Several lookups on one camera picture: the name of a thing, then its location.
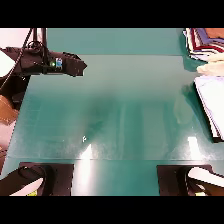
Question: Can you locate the white folded garment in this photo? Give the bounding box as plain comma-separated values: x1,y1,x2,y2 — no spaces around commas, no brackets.
193,75,224,144

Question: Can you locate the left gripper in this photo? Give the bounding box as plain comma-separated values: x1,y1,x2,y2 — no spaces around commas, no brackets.
62,51,88,78

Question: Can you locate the blue garment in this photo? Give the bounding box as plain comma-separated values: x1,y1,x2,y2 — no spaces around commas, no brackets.
194,27,219,46

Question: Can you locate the brown garment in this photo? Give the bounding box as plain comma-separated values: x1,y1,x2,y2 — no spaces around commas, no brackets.
203,27,224,42

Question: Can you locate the cream white garment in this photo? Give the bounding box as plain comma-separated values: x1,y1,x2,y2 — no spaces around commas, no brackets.
196,53,224,77

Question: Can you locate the black cable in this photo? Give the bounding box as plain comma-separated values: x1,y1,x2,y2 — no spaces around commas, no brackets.
0,27,36,91

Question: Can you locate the red garment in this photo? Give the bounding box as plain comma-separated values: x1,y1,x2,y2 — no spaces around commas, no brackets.
185,29,224,55

